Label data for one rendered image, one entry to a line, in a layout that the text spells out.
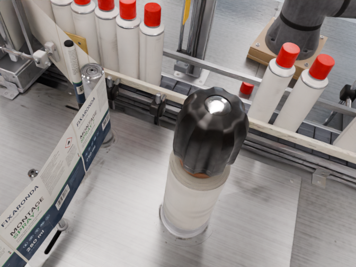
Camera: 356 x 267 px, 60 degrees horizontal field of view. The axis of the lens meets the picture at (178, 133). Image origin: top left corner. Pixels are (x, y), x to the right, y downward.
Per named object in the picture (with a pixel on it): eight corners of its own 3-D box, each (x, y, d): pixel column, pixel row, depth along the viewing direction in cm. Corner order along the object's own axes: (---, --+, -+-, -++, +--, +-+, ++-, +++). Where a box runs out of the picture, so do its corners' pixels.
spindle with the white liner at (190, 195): (152, 227, 55) (162, 121, 31) (170, 184, 60) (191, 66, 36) (200, 246, 53) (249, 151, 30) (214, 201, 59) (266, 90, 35)
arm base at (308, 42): (258, 49, 90) (267, 18, 82) (273, 21, 98) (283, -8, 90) (309, 67, 86) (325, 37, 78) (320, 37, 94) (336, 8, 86)
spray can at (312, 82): (270, 133, 70) (310, 63, 53) (274, 117, 73) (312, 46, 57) (293, 141, 69) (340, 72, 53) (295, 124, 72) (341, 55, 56)
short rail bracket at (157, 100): (148, 131, 73) (149, 96, 64) (152, 122, 75) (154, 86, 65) (160, 135, 73) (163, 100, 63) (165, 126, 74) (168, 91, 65)
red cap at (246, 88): (248, 96, 83) (251, 87, 81) (237, 89, 84) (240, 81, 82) (254, 90, 85) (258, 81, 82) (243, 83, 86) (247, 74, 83)
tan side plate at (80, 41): (53, 58, 75) (44, 26, 68) (54, 56, 76) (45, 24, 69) (89, 71, 74) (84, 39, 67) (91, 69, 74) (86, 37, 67)
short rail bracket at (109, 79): (104, 115, 75) (99, 78, 65) (116, 97, 78) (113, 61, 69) (116, 119, 74) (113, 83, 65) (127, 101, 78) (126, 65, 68)
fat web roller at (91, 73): (87, 142, 64) (71, 74, 49) (98, 126, 66) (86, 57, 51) (107, 149, 63) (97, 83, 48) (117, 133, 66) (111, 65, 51)
